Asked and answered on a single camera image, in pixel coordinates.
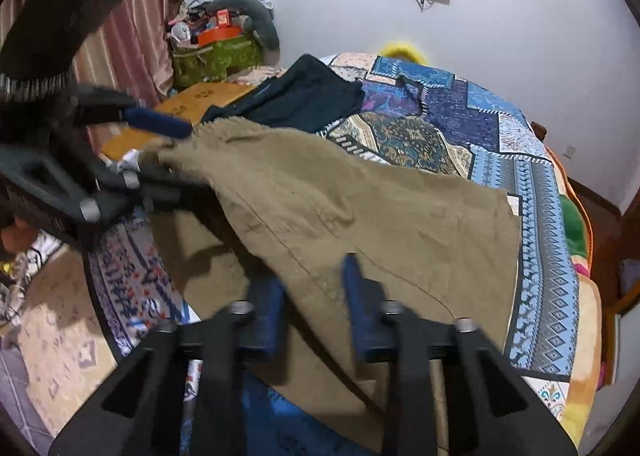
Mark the wooden bed frame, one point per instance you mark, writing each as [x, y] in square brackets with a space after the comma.
[607, 246]

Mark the green blanket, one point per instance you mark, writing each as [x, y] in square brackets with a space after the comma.
[574, 226]

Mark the dark navy garment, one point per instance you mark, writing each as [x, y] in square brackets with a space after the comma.
[300, 96]

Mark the orange round box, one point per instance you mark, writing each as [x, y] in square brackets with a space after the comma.
[222, 36]

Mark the small red box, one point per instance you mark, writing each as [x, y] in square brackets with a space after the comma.
[225, 18]

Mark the orange fleece blanket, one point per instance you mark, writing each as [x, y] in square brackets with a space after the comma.
[585, 336]

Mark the khaki pants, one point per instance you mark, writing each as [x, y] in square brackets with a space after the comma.
[350, 196]

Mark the yellow fluffy object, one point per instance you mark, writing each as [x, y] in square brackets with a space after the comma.
[400, 48]

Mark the green patterned storage bag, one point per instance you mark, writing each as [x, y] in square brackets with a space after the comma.
[215, 61]

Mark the blue patchwork bedspread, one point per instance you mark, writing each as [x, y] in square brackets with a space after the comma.
[440, 111]

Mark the orange yellow blanket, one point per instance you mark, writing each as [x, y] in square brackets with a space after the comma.
[210, 96]

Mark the white wall socket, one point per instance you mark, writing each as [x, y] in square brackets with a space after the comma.
[569, 151]

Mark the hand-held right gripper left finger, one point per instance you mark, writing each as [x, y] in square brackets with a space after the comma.
[267, 318]

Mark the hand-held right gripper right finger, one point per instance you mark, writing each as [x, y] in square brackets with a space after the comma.
[361, 316]

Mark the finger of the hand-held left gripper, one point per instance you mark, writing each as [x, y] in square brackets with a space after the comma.
[150, 176]
[157, 122]

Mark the grey plush pillow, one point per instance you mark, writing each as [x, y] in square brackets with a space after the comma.
[262, 18]

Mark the striped pink curtain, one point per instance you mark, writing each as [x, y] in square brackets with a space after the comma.
[150, 11]

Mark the beige patterned rug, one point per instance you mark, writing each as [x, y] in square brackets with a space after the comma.
[60, 336]

